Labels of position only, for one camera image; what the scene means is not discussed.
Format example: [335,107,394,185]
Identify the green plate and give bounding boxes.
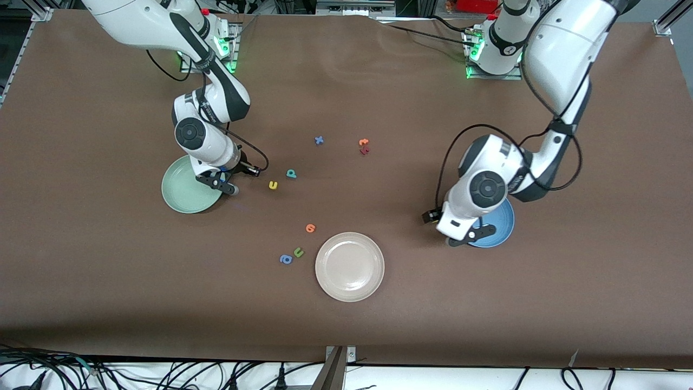
[161,154,227,214]

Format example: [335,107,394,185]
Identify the blue plate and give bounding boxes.
[467,198,515,249]

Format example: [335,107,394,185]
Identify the beige plate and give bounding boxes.
[315,232,385,302]

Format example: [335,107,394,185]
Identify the red background object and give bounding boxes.
[455,0,500,14]

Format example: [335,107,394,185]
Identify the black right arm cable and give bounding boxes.
[145,49,270,174]

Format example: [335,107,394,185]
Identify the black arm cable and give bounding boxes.
[436,0,584,217]
[145,49,270,174]

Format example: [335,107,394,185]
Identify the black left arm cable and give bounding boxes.
[436,0,584,217]

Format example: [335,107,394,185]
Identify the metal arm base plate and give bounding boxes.
[466,30,523,81]
[180,22,241,74]

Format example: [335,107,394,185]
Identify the metal table edge bracket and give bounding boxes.
[311,346,358,390]

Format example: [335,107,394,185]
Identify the black cable on table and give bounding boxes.
[429,15,476,33]
[379,19,473,45]

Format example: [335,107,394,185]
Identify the aluminium frame profile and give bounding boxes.
[317,0,396,17]

